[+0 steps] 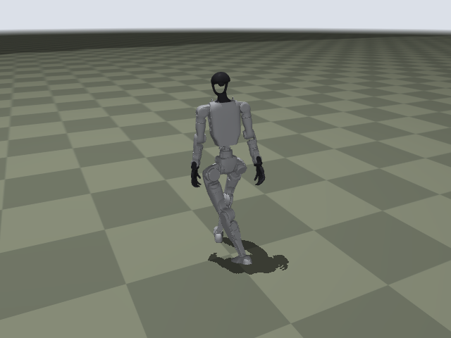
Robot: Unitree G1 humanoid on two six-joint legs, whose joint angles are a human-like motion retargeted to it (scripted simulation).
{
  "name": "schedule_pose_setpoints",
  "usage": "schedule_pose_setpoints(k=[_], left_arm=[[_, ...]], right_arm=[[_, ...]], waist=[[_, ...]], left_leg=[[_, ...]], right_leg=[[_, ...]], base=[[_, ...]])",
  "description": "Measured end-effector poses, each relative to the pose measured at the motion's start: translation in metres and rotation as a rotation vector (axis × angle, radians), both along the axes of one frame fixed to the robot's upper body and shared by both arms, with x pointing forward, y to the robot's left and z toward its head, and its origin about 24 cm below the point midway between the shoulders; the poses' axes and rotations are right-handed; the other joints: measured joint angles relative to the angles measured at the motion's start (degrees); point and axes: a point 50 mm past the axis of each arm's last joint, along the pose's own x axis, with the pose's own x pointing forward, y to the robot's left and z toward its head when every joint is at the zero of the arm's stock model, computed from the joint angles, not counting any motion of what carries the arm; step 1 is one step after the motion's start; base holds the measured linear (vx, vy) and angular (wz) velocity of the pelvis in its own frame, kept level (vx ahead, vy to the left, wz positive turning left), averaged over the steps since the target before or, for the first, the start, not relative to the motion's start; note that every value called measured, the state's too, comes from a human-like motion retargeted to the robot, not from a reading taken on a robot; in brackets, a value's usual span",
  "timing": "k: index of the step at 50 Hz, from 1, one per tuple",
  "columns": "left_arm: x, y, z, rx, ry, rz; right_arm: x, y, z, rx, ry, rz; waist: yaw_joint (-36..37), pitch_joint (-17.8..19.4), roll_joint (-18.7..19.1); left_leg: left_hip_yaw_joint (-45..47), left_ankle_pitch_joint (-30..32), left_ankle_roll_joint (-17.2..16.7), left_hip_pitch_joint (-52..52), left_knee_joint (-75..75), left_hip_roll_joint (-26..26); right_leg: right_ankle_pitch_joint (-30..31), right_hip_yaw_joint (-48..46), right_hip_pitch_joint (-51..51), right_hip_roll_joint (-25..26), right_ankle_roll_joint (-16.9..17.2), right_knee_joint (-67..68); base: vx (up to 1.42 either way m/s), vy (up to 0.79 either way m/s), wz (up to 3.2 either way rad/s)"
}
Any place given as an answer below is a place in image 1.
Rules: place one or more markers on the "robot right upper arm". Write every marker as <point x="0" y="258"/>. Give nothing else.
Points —
<point x="246" y="120"/>

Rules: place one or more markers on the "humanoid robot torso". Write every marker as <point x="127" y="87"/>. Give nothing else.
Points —
<point x="224" y="127"/>

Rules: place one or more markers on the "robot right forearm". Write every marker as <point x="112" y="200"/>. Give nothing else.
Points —
<point x="253" y="149"/>

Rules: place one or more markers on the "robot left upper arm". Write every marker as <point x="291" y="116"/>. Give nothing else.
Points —
<point x="201" y="113"/>

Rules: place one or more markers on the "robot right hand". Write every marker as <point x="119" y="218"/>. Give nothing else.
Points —
<point x="260" y="171"/>

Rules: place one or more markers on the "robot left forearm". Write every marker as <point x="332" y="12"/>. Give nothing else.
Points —
<point x="197" y="151"/>

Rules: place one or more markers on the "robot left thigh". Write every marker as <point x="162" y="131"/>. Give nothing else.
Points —
<point x="211" y="175"/>

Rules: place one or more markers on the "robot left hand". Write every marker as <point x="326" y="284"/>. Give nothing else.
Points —
<point x="194" y="175"/>

